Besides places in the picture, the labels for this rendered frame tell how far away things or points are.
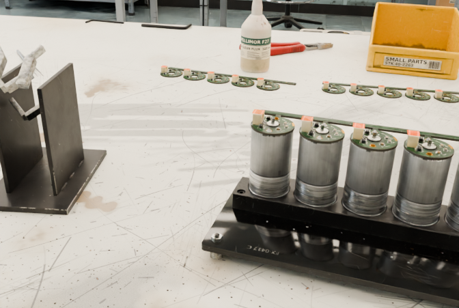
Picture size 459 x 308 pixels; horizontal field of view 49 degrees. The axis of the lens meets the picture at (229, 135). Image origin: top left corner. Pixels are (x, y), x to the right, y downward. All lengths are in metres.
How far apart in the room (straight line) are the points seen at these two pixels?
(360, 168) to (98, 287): 0.15
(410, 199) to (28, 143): 0.25
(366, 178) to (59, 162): 0.19
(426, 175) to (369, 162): 0.03
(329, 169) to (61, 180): 0.17
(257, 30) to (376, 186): 0.32
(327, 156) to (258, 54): 0.31
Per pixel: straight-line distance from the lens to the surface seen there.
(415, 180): 0.28
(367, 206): 0.29
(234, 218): 0.29
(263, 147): 0.28
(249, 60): 0.57
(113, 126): 0.44
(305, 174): 0.28
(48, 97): 0.32
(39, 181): 0.36
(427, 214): 0.29
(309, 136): 0.28
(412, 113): 0.50
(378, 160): 0.27
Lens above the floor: 0.93
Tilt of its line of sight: 25 degrees down
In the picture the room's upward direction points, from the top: 1 degrees clockwise
